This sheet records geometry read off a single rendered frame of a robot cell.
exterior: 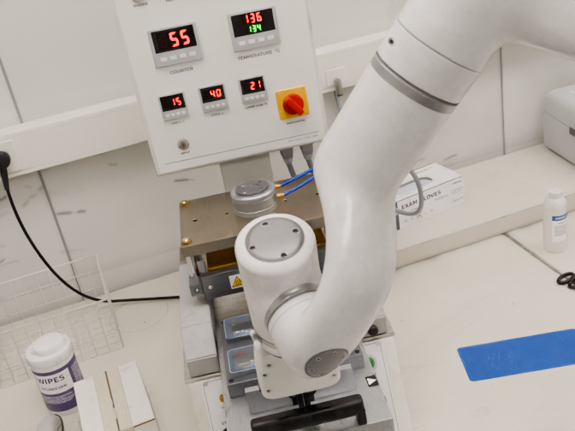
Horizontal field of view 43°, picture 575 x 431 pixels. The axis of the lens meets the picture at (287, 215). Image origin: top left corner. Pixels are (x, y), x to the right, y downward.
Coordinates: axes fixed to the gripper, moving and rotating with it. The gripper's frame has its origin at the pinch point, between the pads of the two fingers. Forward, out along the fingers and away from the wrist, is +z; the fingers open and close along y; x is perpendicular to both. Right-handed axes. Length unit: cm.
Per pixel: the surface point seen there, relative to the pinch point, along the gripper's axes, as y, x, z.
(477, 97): 65, 97, 39
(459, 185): 51, 71, 43
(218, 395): -12.5, 12.9, 16.7
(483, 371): 34.1, 15.0, 33.2
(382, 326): 15.5, 16.1, 12.9
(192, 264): -12.3, 30.9, 4.9
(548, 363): 46, 13, 33
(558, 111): 83, 86, 40
